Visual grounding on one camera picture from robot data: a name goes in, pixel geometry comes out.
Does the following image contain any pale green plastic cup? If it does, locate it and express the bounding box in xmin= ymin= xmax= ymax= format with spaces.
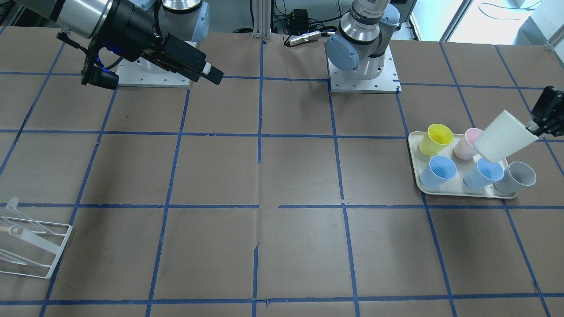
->
xmin=473 ymin=110 xmax=538 ymax=163

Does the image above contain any silver metal connector plug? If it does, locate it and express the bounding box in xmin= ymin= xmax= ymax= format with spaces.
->
xmin=284 ymin=30 xmax=322 ymax=48

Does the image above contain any blue cup near grey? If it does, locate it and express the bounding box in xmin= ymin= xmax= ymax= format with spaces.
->
xmin=463 ymin=158 xmax=505 ymax=189

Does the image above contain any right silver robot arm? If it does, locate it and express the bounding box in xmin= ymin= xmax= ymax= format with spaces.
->
xmin=19 ymin=0 xmax=224 ymax=90

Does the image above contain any blue cup near yellow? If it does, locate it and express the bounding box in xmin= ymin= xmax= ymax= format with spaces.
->
xmin=419 ymin=155 xmax=457 ymax=188

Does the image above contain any grey plastic cup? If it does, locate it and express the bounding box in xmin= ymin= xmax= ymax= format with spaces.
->
xmin=493 ymin=161 xmax=537 ymax=193

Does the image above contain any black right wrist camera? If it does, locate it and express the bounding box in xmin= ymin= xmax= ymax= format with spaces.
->
xmin=81 ymin=38 xmax=119 ymax=90

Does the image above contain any white wire cup rack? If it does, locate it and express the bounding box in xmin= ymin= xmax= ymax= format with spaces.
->
xmin=0 ymin=197 xmax=73 ymax=279

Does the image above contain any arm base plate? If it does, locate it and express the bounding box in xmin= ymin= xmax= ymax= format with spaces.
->
xmin=115 ymin=58 xmax=192 ymax=88
xmin=326 ymin=37 xmax=402 ymax=94

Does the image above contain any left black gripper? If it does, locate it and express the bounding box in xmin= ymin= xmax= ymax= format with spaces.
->
xmin=526 ymin=85 xmax=564 ymax=137

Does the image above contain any beige plastic tray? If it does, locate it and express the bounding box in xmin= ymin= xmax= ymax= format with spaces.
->
xmin=408 ymin=132 xmax=517 ymax=199

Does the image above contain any yellow plastic cup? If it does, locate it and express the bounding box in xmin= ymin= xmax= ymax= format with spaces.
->
xmin=419 ymin=124 xmax=454 ymax=157

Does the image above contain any pink plastic cup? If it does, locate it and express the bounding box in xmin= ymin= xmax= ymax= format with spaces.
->
xmin=453 ymin=128 xmax=483 ymax=160

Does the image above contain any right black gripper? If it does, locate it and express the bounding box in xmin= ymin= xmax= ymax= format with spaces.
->
xmin=105 ymin=0 xmax=224 ymax=85

